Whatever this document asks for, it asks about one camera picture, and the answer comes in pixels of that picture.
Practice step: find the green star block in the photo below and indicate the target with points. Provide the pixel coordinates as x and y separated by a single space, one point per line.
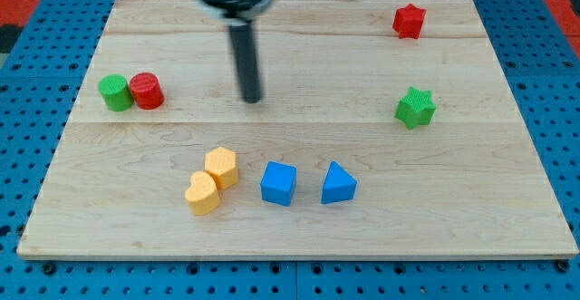
416 108

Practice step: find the red star block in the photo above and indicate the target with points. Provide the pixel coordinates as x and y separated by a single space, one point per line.
408 21

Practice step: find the blue cube block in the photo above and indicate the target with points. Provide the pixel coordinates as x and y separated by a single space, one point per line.
278 183

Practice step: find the blue triangle block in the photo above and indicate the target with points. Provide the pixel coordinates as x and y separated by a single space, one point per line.
339 185

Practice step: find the yellow hexagon block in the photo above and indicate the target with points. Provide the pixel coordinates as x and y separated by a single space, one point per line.
221 165

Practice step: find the light wooden board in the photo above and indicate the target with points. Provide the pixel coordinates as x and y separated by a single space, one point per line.
469 186

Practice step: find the yellow heart block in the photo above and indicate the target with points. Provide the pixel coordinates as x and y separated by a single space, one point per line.
202 194

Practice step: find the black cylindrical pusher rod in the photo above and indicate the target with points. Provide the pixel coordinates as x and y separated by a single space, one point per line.
242 41

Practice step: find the red cylinder block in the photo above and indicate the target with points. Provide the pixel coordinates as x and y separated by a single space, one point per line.
146 91

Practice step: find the green cylinder block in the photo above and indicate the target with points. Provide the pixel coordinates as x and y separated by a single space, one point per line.
115 92

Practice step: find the blue perforated base mat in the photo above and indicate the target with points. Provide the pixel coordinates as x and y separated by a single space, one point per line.
46 48

